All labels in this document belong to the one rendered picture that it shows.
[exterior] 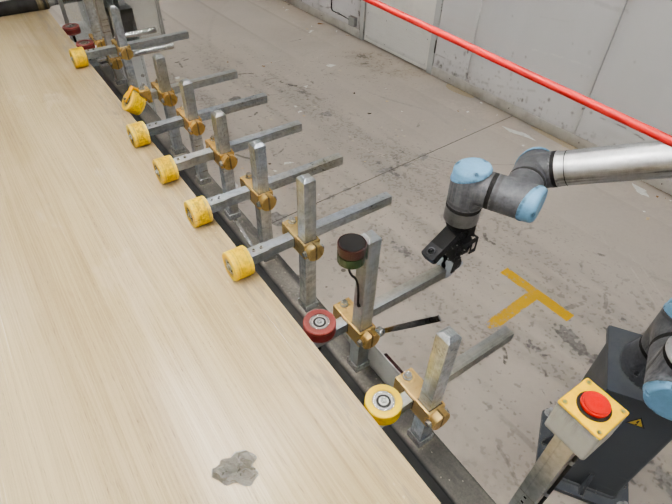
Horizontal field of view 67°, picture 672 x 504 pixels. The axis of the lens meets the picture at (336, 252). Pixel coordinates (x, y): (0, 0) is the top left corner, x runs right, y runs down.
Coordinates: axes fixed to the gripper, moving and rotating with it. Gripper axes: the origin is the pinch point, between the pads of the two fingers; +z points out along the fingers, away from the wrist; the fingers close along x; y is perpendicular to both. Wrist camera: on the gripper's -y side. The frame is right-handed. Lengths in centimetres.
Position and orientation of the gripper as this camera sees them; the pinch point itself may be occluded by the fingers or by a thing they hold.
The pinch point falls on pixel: (442, 275)
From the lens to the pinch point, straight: 147.9
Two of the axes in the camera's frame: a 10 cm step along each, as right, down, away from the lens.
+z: -0.1, 7.2, 7.0
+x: -5.7, -5.8, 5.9
